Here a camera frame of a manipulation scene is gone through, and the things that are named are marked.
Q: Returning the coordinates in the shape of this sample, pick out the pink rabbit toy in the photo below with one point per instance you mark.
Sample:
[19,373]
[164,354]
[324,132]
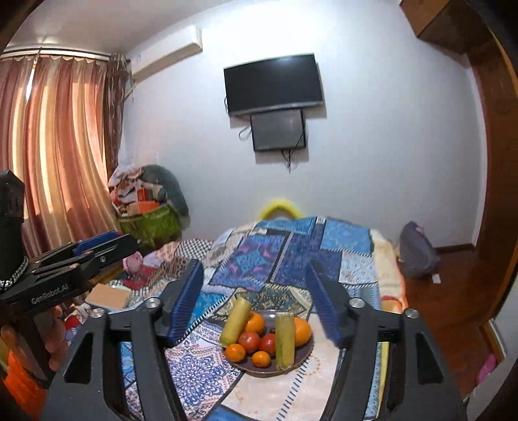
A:
[133,263]

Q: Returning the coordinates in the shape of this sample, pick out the brown patterned curtain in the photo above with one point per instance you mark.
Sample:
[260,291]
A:
[115,105]

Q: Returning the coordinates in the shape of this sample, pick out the small black wall monitor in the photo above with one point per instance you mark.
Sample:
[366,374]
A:
[278,130]

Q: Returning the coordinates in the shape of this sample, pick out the red tomato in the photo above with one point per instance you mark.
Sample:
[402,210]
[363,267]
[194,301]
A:
[268,344]
[249,342]

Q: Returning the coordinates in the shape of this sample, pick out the large orange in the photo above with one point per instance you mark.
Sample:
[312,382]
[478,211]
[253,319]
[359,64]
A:
[255,323]
[302,332]

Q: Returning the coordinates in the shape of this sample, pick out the white air conditioner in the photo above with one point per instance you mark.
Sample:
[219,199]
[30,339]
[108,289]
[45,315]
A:
[168,52]

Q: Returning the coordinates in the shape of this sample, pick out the patchwork blanket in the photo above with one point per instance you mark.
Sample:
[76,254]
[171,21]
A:
[283,259]

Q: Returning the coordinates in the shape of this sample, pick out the grey plush pillow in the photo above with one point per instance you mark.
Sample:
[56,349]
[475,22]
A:
[172,186]

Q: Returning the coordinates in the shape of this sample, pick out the green storage box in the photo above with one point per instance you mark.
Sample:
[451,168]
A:
[149,226]

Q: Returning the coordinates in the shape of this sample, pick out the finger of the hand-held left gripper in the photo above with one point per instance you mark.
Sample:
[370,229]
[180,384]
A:
[117,249]
[97,241]

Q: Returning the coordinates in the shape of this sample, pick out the pile of clutter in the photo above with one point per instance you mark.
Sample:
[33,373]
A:
[127,186]

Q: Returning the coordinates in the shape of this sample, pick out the pink object on floor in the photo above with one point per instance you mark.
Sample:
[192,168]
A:
[485,368]

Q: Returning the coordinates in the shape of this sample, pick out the orange curtain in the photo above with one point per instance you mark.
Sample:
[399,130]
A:
[56,154]

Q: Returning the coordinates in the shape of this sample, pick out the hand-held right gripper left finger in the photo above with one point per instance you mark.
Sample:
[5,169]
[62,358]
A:
[186,303]

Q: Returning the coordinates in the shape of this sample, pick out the yellow hoop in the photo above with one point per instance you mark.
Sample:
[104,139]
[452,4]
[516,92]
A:
[279,205]

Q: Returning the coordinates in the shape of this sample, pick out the small tangerine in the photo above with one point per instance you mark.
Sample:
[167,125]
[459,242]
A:
[261,359]
[235,352]

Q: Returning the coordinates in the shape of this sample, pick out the purple plate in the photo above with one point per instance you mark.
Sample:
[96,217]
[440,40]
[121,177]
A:
[269,366]

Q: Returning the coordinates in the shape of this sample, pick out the person's left forearm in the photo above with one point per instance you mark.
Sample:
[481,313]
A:
[22,380]

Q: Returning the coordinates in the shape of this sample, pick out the grey backpack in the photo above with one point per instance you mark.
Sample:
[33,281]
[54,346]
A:
[417,251]

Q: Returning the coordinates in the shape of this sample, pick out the person's left hand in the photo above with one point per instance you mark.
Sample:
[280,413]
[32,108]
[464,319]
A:
[56,330]

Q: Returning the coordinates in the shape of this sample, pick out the black wall television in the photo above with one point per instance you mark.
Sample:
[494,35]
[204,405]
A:
[275,83]

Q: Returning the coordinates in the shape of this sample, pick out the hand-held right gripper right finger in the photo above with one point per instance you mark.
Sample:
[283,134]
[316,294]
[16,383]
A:
[323,307]

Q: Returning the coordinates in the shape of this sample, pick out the white paper on floor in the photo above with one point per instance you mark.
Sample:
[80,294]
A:
[437,279]

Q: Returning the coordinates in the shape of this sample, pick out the yellow sugarcane piece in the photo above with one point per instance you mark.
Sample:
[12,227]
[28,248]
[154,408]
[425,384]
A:
[285,342]
[235,322]

